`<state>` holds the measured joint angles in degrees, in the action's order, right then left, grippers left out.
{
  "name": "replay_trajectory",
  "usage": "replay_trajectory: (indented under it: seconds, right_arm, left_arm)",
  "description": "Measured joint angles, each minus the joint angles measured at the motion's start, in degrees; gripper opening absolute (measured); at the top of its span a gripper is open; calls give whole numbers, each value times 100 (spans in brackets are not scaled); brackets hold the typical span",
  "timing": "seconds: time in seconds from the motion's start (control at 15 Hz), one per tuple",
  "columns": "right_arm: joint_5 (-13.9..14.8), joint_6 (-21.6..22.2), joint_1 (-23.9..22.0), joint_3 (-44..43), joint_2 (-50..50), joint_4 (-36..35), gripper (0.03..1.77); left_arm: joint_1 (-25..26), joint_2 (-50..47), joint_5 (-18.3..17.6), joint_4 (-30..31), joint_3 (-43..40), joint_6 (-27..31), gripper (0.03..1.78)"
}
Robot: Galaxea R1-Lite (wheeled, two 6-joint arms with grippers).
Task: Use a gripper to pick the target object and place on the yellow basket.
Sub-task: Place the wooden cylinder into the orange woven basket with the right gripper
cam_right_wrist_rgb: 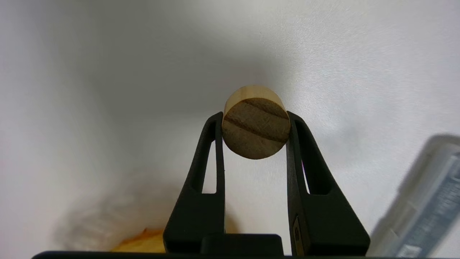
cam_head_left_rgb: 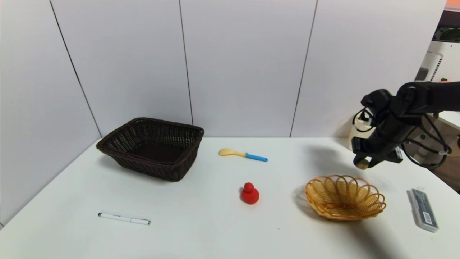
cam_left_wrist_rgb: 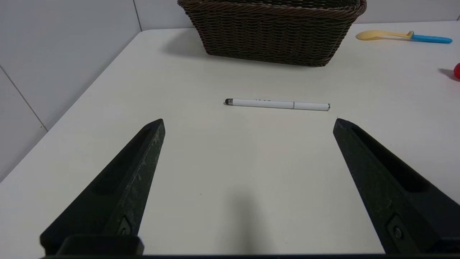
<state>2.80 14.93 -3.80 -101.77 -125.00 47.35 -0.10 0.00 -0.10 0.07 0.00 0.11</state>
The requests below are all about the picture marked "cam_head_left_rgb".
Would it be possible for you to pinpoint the cream plastic storage bin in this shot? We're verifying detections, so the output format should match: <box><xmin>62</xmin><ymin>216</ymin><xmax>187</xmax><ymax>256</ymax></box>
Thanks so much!
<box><xmin>348</xmin><ymin>114</ymin><xmax>376</xmax><ymax>150</ymax></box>

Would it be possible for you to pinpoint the grey transparent lead case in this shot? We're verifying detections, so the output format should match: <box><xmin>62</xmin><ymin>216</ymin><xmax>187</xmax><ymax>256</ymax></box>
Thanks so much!
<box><xmin>408</xmin><ymin>188</ymin><xmax>439</xmax><ymax>233</ymax></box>

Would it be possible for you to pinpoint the white side table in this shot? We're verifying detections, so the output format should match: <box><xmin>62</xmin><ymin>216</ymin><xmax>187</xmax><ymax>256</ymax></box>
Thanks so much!
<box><xmin>437</xmin><ymin>111</ymin><xmax>460</xmax><ymax>128</ymax></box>

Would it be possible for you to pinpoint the dark brown wicker basket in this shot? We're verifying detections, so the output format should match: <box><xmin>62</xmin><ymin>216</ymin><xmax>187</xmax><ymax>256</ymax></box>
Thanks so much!
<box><xmin>96</xmin><ymin>117</ymin><xmax>204</xmax><ymax>182</ymax></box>

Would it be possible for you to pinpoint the white marker pen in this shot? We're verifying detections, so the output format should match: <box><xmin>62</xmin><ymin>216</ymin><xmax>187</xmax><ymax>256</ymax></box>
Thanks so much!
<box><xmin>98</xmin><ymin>212</ymin><xmax>151</xmax><ymax>226</ymax></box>

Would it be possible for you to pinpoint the yellow wicker basket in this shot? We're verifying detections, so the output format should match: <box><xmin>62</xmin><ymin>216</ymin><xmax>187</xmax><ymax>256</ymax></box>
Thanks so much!
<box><xmin>305</xmin><ymin>175</ymin><xmax>387</xmax><ymax>221</ymax></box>

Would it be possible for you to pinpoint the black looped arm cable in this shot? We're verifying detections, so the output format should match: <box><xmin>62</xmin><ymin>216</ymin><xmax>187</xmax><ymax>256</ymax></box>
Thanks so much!
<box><xmin>401</xmin><ymin>114</ymin><xmax>452</xmax><ymax>170</ymax></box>

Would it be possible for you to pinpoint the red rubber duck toy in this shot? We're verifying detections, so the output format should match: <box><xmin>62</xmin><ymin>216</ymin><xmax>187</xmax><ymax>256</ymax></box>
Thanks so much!
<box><xmin>241</xmin><ymin>182</ymin><xmax>260</xmax><ymax>205</ymax></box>

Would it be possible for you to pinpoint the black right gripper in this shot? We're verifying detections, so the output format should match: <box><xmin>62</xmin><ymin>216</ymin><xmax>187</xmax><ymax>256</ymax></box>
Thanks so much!
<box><xmin>351</xmin><ymin>116</ymin><xmax>414</xmax><ymax>168</ymax></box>

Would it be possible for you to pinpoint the short black camera cable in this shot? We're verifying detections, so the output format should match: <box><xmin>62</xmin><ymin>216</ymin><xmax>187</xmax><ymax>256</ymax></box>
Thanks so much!
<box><xmin>352</xmin><ymin>107</ymin><xmax>376</xmax><ymax>133</ymax></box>

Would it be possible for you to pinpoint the yellow spoon with blue handle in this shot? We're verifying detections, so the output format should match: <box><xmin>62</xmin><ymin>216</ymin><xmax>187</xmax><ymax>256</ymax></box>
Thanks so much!
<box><xmin>218</xmin><ymin>148</ymin><xmax>268</xmax><ymax>162</ymax></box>

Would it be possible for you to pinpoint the white pegboard rack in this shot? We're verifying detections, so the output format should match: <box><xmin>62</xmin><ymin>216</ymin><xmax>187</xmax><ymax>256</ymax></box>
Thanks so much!
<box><xmin>415</xmin><ymin>41</ymin><xmax>460</xmax><ymax>83</ymax></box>

